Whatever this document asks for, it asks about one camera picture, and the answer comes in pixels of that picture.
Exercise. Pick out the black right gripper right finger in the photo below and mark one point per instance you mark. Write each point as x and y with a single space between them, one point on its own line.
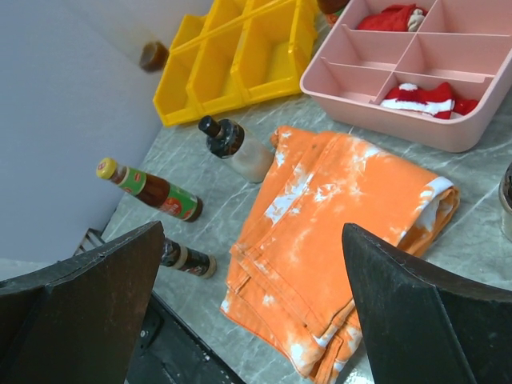
421 323

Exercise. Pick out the yellow plastic bin organizer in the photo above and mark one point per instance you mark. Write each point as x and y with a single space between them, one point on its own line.
238 54

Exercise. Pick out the aluminium frame rail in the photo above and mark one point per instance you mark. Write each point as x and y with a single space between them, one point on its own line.
91 240

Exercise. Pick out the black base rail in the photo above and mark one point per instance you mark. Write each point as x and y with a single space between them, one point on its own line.
168 351

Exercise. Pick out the red white sock bottom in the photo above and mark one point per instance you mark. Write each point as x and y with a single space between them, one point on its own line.
439 102

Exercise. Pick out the dark spice shaker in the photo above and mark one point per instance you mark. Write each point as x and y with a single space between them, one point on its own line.
179 257

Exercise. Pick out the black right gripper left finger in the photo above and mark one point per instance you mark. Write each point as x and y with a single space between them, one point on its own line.
78 320

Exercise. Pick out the brown spice jar under gripper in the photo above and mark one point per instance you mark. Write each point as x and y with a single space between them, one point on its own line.
504 193

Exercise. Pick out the pink divided tray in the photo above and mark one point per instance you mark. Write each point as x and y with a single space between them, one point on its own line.
464 43

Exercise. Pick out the sauce bottle green label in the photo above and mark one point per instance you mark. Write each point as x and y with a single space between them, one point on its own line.
152 190

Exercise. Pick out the white bottle black cap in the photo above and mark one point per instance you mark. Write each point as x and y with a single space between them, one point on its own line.
237 147

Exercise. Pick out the small brown glass jar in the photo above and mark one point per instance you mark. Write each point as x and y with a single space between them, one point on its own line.
153 57

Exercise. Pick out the red sock middle compartment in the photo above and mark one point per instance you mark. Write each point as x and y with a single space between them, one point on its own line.
395 18

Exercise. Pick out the orange tie-dye cloth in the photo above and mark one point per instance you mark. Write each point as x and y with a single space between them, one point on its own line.
287 281

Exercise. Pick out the sauce bottle yellow cap back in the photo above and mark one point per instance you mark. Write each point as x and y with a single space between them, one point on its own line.
332 9

